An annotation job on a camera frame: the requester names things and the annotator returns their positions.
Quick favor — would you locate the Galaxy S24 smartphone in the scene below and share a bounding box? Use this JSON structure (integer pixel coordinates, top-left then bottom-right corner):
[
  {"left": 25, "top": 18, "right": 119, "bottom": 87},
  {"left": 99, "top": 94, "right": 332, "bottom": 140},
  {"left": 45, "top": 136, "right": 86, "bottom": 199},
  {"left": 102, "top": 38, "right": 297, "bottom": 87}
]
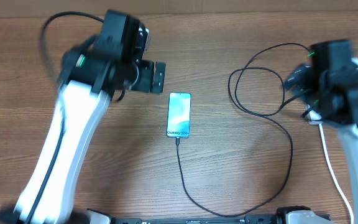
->
[{"left": 167, "top": 92, "right": 191, "bottom": 138}]

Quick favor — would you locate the black USB charging cable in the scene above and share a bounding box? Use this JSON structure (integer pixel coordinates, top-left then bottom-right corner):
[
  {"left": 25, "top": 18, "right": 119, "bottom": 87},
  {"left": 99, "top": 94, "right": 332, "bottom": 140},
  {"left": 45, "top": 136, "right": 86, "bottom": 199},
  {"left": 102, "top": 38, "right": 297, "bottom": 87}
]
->
[{"left": 175, "top": 42, "right": 315, "bottom": 218}]

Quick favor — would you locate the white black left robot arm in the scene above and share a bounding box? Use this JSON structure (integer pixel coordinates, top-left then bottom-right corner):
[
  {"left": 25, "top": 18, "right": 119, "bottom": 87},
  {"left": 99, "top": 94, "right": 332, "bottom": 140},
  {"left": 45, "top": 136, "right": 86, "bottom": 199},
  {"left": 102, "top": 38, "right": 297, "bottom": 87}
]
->
[{"left": 0, "top": 10, "right": 166, "bottom": 224}]

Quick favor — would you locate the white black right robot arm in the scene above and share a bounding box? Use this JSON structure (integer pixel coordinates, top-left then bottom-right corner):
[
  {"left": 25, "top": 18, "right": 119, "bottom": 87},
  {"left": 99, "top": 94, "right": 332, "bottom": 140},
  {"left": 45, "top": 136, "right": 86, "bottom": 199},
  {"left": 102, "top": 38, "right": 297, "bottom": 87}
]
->
[{"left": 283, "top": 40, "right": 358, "bottom": 223}]

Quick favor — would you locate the white power strip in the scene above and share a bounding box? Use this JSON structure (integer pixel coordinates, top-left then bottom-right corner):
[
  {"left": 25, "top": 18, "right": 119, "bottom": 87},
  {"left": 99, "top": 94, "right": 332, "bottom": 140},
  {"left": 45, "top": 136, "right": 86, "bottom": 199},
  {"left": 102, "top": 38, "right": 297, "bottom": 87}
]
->
[{"left": 305, "top": 104, "right": 323, "bottom": 125}]

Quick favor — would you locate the white power strip cord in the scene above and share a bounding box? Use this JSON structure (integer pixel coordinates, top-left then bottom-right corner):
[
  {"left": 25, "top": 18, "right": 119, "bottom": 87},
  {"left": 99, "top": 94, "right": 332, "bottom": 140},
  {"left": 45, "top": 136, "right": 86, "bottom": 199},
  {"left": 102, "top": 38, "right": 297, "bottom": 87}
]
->
[{"left": 318, "top": 123, "right": 356, "bottom": 224}]

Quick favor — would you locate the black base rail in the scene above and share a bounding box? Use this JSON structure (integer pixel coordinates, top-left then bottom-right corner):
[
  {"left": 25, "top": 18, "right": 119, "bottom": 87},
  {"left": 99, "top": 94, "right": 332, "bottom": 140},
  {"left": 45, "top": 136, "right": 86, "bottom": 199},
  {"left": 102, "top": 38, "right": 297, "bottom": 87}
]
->
[{"left": 82, "top": 205, "right": 332, "bottom": 224}]

